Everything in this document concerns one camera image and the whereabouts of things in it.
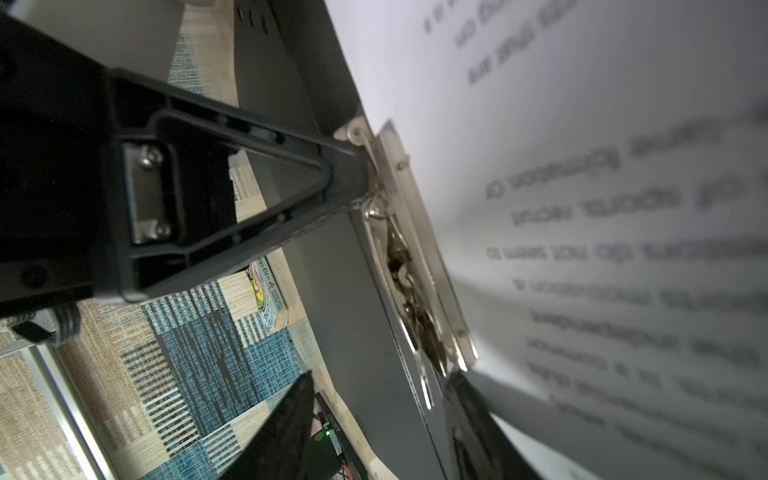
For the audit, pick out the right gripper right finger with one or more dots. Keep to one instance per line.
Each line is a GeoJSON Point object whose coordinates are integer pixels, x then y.
{"type": "Point", "coordinates": [480, 438]}

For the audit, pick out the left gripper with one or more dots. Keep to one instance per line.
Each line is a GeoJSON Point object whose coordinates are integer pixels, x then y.
{"type": "Point", "coordinates": [169, 215]}

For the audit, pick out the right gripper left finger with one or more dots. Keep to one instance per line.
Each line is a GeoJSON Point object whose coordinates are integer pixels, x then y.
{"type": "Point", "coordinates": [280, 447]}

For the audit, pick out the orange folder black inside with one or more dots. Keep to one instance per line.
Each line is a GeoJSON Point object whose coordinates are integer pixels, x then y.
{"type": "Point", "coordinates": [394, 343]}

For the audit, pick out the printed paper sheet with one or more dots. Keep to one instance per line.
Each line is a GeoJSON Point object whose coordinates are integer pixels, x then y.
{"type": "Point", "coordinates": [595, 173]}

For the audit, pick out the colourful children's book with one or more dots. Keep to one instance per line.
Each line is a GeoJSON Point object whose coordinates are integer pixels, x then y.
{"type": "Point", "coordinates": [269, 298]}

